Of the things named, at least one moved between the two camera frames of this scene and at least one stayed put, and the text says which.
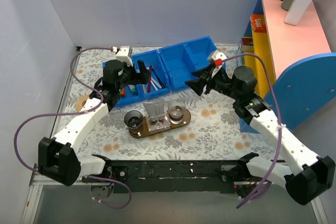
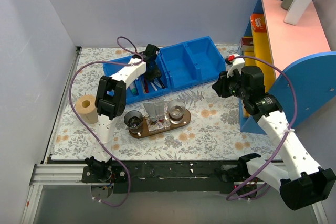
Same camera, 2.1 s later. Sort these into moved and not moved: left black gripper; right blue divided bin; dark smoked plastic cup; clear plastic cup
Moved: left black gripper
Not moved: right blue divided bin; dark smoked plastic cup; clear plastic cup
